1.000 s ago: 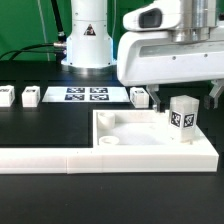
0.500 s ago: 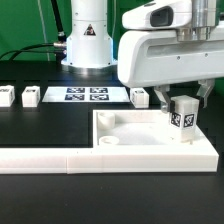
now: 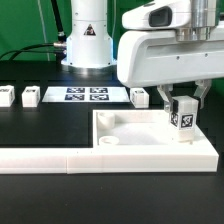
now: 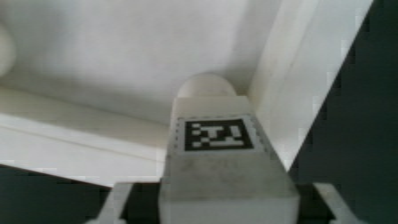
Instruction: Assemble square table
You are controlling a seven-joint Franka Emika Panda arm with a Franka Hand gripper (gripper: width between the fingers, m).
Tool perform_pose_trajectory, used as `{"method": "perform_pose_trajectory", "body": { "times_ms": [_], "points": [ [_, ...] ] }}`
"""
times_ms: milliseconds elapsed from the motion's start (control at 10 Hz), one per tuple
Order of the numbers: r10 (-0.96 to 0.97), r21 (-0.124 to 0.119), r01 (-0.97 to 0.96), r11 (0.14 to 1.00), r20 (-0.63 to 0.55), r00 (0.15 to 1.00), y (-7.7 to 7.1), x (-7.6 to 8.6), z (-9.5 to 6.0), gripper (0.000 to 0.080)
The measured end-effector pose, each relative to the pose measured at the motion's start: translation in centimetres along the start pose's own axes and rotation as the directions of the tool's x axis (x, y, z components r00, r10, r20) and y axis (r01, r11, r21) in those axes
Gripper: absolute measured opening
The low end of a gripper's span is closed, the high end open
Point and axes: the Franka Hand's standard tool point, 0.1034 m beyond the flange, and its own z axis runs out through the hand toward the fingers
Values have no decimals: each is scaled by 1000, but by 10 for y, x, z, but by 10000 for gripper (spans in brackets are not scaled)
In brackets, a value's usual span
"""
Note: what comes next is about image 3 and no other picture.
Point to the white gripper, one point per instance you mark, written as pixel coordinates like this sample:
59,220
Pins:
152,58

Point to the white L-shaped obstacle fence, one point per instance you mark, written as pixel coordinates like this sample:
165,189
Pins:
109,158

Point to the white marker base sheet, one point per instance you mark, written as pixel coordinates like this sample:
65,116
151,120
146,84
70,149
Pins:
85,94

